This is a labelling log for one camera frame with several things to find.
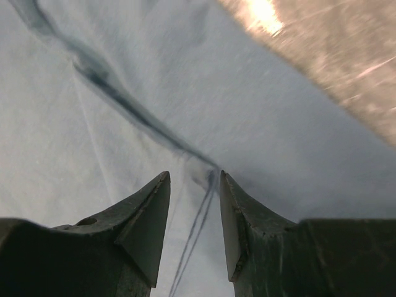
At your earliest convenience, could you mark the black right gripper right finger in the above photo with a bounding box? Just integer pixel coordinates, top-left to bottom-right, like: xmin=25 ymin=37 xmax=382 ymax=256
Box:
xmin=220 ymin=172 xmax=395 ymax=296

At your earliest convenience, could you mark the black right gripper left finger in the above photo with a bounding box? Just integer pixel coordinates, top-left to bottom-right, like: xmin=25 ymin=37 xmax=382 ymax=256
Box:
xmin=1 ymin=171 xmax=171 ymax=296

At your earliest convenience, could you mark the grey-blue t-shirt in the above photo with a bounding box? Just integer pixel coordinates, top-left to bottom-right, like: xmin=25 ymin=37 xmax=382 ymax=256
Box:
xmin=1 ymin=1 xmax=395 ymax=296

